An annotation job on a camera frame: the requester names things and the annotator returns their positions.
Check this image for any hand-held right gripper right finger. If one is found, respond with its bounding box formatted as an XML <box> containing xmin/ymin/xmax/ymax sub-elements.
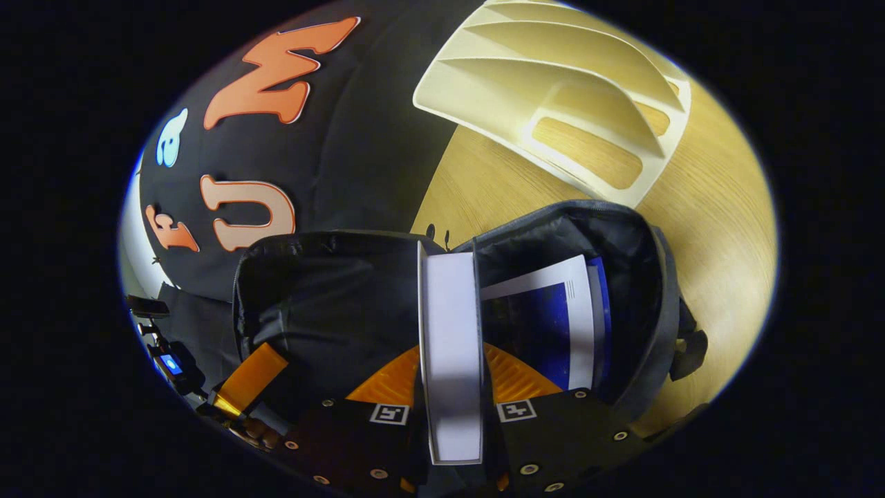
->
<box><xmin>482</xmin><ymin>342</ymin><xmax>651</xmax><ymax>493</ymax></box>

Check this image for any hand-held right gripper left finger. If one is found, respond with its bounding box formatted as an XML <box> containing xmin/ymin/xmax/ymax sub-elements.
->
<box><xmin>283</xmin><ymin>344</ymin><xmax>424</xmax><ymax>493</ymax></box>

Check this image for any grey schoolbag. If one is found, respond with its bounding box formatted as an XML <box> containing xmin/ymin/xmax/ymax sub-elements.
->
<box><xmin>232</xmin><ymin>201</ymin><xmax>709</xmax><ymax>495</ymax></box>

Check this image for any blue cover book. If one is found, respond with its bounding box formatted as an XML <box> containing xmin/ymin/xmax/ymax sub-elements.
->
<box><xmin>481</xmin><ymin>255</ymin><xmax>613</xmax><ymax>391</ymax></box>

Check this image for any grey cover book white spine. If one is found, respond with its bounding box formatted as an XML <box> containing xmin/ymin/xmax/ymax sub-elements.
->
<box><xmin>417</xmin><ymin>241</ymin><xmax>485</xmax><ymax>465</ymax></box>

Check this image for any cream plastic bookshelf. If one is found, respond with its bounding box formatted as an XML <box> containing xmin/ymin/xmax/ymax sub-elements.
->
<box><xmin>413</xmin><ymin>0</ymin><xmax>692</xmax><ymax>208</ymax></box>

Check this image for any black backdrop cloth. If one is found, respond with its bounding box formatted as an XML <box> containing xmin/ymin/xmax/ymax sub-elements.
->
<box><xmin>135</xmin><ymin>0</ymin><xmax>485</xmax><ymax>388</ymax></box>

